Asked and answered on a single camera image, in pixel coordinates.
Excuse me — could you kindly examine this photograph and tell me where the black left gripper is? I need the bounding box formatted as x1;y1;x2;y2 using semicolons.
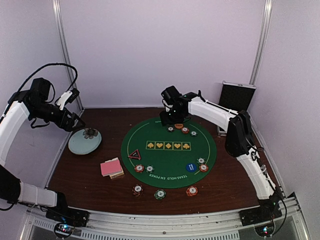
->
31;100;86;132

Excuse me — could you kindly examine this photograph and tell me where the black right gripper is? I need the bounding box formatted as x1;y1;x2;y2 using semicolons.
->
160;107;185;127

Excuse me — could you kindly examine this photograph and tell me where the orange big blind button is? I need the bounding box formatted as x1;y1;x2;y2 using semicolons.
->
174;123;184;129

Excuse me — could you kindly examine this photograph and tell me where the red-backed playing card deck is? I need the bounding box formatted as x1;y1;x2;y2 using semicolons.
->
100;159;122;177

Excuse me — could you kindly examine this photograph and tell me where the blue small blind button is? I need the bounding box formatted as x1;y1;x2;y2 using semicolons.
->
185;163;198;173

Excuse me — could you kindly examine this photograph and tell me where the black red triangular dealer marker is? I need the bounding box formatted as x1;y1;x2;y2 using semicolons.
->
128;149;142;160

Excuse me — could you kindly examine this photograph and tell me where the orange chip stack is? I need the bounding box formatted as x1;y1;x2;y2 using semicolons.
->
185;185;198;197

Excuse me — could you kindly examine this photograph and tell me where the green chip stack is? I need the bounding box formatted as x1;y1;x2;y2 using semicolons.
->
154;189;166;200

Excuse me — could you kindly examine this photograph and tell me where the red black chip stack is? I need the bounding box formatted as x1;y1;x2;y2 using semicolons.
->
132;184;144;197

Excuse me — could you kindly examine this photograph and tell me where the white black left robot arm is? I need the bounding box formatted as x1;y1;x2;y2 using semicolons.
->
0;90;86;222

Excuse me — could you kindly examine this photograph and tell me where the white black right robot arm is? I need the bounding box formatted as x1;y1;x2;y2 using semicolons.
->
159;86;282;221

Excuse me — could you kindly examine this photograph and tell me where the light blue flower plate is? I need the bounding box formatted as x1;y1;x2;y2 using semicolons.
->
68;127;102;155

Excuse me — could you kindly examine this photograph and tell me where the round green poker mat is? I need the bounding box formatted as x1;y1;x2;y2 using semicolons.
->
121;117;217;189

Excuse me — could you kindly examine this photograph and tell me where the gold playing card box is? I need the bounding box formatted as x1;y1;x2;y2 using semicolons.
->
105;157;125;179

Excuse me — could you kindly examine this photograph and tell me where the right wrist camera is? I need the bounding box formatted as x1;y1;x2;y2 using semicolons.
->
161;85;182;105

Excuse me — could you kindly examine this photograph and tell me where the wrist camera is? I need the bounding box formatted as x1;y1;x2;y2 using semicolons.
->
55;88;80;111
161;85;182;105

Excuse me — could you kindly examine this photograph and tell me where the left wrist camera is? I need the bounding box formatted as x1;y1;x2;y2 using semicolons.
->
55;88;80;111

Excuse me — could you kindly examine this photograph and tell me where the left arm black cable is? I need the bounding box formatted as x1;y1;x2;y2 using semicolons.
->
16;62;78;101

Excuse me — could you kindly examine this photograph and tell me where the left aluminium frame post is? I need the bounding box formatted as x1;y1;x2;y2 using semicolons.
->
52;0;84;112

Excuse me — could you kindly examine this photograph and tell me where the aluminium frame post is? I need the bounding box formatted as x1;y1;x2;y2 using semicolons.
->
52;0;84;112
249;0;273;85

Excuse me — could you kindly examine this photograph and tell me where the right aluminium frame post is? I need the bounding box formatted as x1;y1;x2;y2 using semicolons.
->
249;0;273;85

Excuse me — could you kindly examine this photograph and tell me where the metal front rail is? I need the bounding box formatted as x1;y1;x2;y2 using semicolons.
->
18;196;311;240

